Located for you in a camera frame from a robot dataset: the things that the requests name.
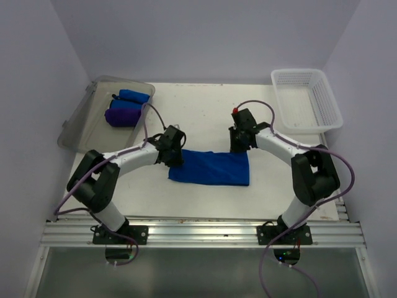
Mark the blue towel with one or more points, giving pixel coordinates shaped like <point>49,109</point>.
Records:
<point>133,96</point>
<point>212,169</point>
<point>123,104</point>

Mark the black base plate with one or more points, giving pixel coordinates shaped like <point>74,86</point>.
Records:
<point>138,233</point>
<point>270,234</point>

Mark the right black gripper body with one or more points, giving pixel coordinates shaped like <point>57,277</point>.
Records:
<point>237,144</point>

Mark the purple towel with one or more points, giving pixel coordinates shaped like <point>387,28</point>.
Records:
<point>122,117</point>

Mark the aluminium mounting rail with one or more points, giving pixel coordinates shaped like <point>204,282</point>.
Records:
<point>77,231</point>

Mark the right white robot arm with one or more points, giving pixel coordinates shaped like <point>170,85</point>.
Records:
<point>314,176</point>

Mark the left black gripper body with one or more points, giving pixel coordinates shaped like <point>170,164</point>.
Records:
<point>175,157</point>

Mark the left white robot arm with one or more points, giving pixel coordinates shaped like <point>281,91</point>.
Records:
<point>94,181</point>

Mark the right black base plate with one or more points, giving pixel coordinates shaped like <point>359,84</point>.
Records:
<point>270,234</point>

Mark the clear plastic bin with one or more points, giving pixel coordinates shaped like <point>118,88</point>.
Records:
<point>87,128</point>

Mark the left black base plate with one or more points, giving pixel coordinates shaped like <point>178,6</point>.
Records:
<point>138,233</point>

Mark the white plastic basket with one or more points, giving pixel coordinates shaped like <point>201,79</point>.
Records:
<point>305,101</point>

